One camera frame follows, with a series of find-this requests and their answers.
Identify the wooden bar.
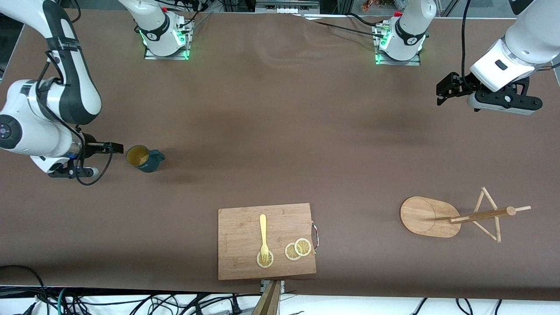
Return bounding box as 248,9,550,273
252,280,281,315

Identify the teal cup yellow inside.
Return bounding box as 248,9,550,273
126,145,166,173

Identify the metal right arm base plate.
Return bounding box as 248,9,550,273
143,20,192,61

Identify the aluminium frame rail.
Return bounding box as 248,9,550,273
255,0,321,14

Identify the thick black floor cable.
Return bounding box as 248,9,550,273
0,264,49,315

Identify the black table cable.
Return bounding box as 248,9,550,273
302,15,386,38

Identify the wooden cutting board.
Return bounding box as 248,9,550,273
217,203,319,281

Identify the yellow plastic fork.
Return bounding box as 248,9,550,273
259,213,270,266

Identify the wooden cup rack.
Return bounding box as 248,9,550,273
400,186,532,244

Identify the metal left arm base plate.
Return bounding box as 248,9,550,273
374,24,422,66

